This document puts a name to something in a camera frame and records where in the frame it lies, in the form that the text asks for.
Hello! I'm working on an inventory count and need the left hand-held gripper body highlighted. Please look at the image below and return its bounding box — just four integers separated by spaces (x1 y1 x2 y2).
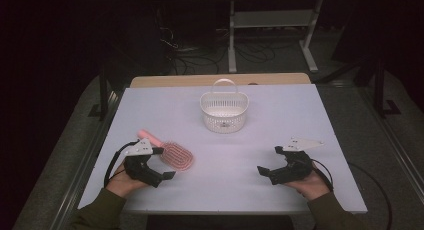
123 138 165 189

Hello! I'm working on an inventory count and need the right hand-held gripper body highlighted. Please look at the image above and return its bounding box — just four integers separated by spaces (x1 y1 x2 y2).
269 136 325 186

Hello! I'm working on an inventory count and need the pink hairbrush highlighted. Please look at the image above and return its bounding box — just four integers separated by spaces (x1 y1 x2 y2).
137 128 195 172

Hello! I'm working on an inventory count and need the white plastic basket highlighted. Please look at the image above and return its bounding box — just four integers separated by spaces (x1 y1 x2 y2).
199 77 250 135

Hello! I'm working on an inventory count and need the person's right hand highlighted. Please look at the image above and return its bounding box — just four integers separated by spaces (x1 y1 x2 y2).
284 161 333 202

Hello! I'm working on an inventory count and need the person's left hand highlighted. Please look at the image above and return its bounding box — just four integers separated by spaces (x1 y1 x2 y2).
105 163 151 200

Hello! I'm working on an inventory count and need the black metal stand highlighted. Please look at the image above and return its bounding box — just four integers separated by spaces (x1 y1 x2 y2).
87 64 122 122
372 54 403 120

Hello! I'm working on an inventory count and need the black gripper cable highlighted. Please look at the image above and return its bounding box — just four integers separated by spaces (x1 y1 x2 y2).
103 140 140 190
311 157 335 193

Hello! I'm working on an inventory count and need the long black cable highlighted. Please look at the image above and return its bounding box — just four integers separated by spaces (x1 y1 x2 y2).
347 162 393 230

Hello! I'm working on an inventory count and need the tangle of floor cables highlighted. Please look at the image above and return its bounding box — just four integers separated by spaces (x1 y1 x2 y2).
159 25 278 75

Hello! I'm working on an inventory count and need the white metal desk frame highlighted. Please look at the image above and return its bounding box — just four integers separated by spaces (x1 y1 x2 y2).
227 0 325 74

